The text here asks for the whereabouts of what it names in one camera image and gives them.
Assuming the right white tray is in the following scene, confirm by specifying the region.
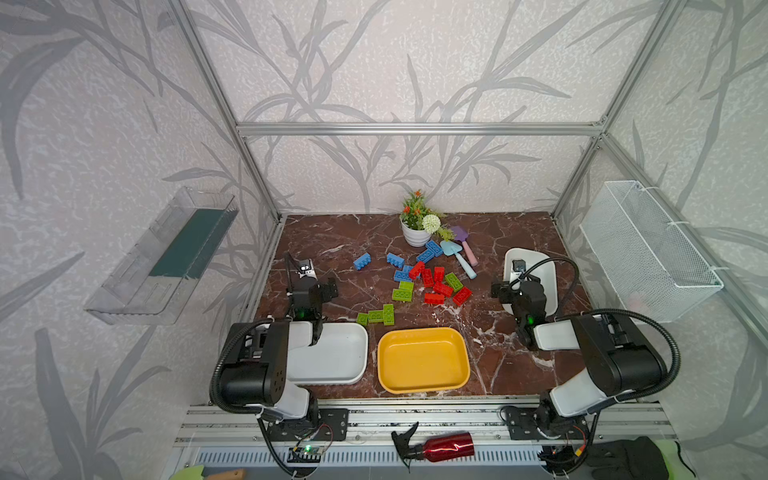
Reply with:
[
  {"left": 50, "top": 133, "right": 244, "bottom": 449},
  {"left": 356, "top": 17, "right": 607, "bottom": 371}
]
[{"left": 503, "top": 248, "right": 558, "bottom": 316}]

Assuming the white tray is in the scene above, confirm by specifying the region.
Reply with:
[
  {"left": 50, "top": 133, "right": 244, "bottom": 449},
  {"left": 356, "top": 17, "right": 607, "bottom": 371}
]
[
  {"left": 287, "top": 322, "right": 369, "bottom": 386},
  {"left": 503, "top": 248, "right": 558, "bottom": 316}
]

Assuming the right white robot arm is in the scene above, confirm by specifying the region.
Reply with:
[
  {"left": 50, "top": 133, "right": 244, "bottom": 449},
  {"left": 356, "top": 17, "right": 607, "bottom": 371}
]
[{"left": 491, "top": 277, "right": 682, "bottom": 439}]

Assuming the blue lego lower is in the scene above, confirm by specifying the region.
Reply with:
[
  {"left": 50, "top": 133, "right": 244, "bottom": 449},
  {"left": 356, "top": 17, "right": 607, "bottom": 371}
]
[{"left": 394, "top": 265, "right": 413, "bottom": 282}]

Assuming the potted flower plant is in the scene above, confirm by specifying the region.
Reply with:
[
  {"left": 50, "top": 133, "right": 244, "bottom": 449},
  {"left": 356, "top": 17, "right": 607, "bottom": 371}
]
[{"left": 400, "top": 190, "right": 453, "bottom": 247}]

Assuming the clear wall shelf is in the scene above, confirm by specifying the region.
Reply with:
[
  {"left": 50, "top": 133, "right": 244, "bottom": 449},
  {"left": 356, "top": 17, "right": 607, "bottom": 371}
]
[{"left": 84, "top": 187, "right": 239, "bottom": 326}]

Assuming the green circuit board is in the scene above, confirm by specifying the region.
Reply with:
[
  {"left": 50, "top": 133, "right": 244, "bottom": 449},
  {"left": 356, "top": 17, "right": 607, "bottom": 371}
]
[{"left": 288, "top": 443, "right": 331, "bottom": 464}]

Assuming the blue lego pot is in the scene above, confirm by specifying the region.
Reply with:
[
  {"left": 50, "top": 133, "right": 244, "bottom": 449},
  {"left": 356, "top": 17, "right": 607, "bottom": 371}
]
[
  {"left": 417, "top": 249, "right": 435, "bottom": 264},
  {"left": 425, "top": 240, "right": 443, "bottom": 257}
]

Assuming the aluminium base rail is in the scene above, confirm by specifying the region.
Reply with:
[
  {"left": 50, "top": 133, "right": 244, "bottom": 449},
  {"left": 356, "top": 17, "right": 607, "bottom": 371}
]
[{"left": 173, "top": 395, "right": 677, "bottom": 447}]

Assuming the green lego row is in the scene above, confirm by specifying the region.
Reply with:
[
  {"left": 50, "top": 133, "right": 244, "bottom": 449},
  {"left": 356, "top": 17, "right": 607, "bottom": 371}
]
[{"left": 356, "top": 304, "right": 395, "bottom": 326}]

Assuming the yellow tray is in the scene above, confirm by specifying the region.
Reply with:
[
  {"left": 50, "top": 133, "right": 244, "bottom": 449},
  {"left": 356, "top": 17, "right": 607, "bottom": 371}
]
[{"left": 377, "top": 327, "right": 470, "bottom": 395}]

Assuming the green lego pair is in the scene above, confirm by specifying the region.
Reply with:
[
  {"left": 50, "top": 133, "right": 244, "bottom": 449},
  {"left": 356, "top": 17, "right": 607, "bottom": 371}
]
[{"left": 392, "top": 281, "right": 414, "bottom": 302}]

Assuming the left white tray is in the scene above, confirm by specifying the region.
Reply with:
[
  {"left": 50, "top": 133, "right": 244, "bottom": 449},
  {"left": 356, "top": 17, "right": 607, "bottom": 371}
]
[{"left": 287, "top": 322, "right": 369, "bottom": 386}]

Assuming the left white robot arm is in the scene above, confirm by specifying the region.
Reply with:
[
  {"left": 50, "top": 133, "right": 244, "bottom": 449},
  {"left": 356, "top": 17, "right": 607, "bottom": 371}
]
[{"left": 209, "top": 276, "right": 338, "bottom": 428}]

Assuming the white wire basket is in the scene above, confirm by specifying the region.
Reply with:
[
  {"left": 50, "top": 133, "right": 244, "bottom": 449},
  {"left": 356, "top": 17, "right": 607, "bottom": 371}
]
[{"left": 580, "top": 180, "right": 723, "bottom": 323}]

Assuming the blue lego middle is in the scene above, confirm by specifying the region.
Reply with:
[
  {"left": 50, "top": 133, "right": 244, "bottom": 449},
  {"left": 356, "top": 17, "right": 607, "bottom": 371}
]
[{"left": 386, "top": 253, "right": 405, "bottom": 269}]

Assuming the teal toy shovel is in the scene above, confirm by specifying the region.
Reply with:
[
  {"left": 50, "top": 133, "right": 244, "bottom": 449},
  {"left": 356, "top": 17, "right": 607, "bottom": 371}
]
[{"left": 440, "top": 240, "right": 477, "bottom": 279}]

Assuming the red spray bottle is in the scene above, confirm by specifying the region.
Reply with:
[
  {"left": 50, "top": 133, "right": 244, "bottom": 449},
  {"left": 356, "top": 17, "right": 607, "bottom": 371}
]
[{"left": 391, "top": 422, "right": 475, "bottom": 470}]

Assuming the red lego bottom brick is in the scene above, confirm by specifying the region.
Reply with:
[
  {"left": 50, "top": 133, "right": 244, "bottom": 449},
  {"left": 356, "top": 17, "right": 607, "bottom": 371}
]
[{"left": 423, "top": 292, "right": 445, "bottom": 305}]

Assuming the blue lego far left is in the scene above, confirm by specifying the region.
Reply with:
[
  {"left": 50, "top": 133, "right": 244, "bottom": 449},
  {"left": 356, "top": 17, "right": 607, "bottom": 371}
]
[{"left": 353, "top": 253, "right": 372, "bottom": 271}]

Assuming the purple pink toy shovel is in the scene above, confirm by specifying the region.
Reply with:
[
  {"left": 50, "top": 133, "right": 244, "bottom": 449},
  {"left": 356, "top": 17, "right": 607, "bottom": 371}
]
[{"left": 450, "top": 226, "right": 478, "bottom": 267}]

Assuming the red lego cluster brick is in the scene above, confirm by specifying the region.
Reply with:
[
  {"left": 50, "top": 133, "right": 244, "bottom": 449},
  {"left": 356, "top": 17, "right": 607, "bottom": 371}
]
[{"left": 433, "top": 282, "right": 454, "bottom": 298}]

